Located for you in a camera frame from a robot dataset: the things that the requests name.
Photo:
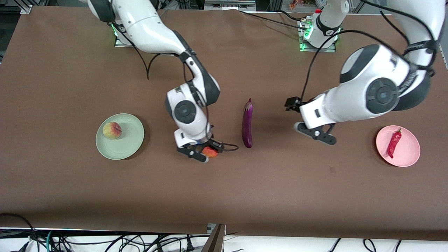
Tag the yellow-pink peach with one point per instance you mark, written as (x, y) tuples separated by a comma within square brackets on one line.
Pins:
[(112, 130)]

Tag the light green plate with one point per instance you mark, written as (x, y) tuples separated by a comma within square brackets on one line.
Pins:
[(122, 148)]

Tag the brown table cloth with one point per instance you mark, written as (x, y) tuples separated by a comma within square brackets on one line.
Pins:
[(210, 192)]

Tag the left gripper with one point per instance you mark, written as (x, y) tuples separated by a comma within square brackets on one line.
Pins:
[(293, 103)]

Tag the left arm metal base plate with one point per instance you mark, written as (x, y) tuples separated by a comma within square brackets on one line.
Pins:
[(315, 50)]

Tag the silver aluminium frame bar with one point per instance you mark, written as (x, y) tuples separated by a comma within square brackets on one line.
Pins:
[(227, 5)]

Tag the red round pomegranate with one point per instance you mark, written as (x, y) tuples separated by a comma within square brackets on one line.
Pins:
[(211, 152)]

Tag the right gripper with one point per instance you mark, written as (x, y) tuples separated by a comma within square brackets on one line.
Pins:
[(214, 144)]

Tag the pink plate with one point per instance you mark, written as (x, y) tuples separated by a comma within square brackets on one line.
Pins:
[(409, 154)]

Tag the purple eggplant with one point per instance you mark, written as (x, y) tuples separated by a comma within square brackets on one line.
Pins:
[(247, 129)]

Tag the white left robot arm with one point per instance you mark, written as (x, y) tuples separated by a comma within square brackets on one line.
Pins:
[(371, 66)]

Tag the red orange background items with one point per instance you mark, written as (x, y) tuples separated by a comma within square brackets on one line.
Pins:
[(294, 4)]

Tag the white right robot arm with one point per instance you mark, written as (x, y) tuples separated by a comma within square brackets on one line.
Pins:
[(147, 28)]

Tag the red chili pepper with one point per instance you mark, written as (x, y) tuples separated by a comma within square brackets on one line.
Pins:
[(393, 143)]

